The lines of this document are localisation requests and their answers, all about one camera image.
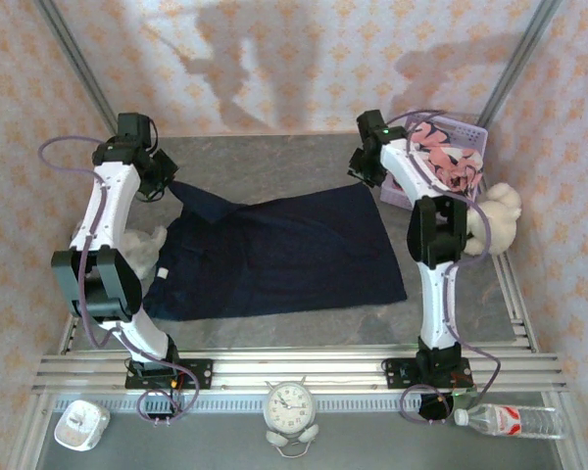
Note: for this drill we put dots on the pink patterned shorts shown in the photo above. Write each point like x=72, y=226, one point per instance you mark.
x=446, y=156

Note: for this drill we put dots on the navy blue shirt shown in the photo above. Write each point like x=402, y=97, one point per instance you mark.
x=284, y=259

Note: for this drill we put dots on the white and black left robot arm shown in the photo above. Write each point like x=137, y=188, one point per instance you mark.
x=110, y=196

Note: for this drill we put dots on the grey plush toy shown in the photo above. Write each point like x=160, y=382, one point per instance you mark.
x=144, y=247

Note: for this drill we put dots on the lavender plastic basket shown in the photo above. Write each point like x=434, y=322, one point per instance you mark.
x=470, y=137

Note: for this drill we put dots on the cream plush toy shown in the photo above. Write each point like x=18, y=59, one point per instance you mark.
x=500, y=215

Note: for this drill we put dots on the white alarm clock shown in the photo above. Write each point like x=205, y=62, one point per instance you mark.
x=290, y=404

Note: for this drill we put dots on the small white plastic device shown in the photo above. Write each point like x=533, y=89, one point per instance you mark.
x=78, y=431

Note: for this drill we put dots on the clear plastic water bottle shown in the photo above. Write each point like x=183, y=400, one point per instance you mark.
x=514, y=421

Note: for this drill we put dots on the aluminium frame post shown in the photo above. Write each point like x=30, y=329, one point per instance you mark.
x=517, y=63
x=76, y=63

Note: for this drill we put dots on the aluminium side rail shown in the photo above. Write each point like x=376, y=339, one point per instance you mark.
x=67, y=338
x=519, y=338

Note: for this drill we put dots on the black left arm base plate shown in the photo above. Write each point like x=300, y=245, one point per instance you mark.
x=198, y=372

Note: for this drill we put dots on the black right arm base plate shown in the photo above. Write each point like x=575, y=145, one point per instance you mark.
x=397, y=372

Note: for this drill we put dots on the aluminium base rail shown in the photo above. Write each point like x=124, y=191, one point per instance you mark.
x=299, y=367

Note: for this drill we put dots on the aluminium frame bar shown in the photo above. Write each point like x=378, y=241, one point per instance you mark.
x=32, y=431
x=579, y=455

